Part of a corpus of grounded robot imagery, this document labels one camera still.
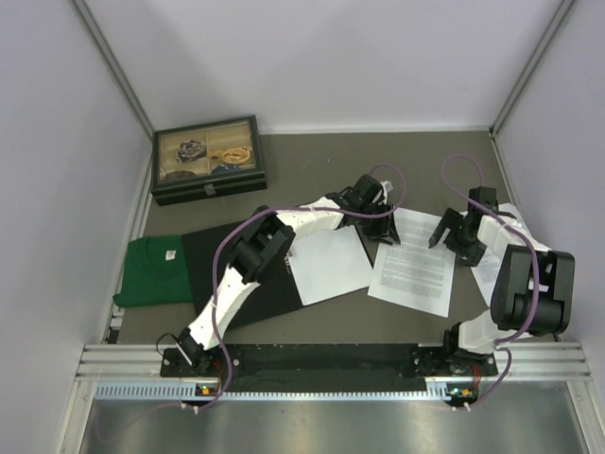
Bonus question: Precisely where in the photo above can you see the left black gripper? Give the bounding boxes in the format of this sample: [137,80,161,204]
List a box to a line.
[355,200,398,245]

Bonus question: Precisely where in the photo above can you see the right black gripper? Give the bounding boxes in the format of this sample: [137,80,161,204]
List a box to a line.
[428,209,485,268]

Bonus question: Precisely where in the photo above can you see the printed text paper sheet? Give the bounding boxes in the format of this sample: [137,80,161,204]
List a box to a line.
[368,208,455,318]

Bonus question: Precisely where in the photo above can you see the white folder black inside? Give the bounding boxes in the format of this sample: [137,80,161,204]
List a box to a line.
[181,207,374,330]

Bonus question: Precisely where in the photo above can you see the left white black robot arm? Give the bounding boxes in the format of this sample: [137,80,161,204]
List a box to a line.
[176,174,400,375]

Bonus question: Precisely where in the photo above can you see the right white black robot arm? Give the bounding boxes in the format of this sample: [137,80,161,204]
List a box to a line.
[428,186,576,375]

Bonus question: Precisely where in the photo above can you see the metal folder clip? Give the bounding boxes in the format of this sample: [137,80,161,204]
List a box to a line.
[284,248,295,275]

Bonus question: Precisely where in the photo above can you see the printed white paper sheets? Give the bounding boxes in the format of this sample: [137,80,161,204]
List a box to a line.
[472,202,528,308]

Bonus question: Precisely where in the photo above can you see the dark green glass-lid box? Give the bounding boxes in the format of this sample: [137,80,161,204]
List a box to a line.
[150,115,268,206]

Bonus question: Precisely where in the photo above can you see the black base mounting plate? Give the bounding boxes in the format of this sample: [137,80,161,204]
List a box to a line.
[160,343,501,385]

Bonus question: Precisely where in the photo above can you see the green folded t-shirt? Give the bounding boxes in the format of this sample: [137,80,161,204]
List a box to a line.
[112,236,193,308]

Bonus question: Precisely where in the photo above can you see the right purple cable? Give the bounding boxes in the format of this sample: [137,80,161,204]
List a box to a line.
[440,153,543,412]

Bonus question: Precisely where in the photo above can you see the purple cable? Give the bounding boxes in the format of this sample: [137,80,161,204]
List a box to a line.
[210,163,410,412]
[440,153,543,412]

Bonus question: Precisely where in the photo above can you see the aluminium rail frame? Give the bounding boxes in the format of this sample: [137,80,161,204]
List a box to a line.
[76,341,592,381]

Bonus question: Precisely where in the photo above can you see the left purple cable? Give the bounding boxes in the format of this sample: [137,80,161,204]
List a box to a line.
[210,163,410,412]

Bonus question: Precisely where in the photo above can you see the grey slotted cable duct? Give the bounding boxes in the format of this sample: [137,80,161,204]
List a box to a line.
[95,382,475,402]

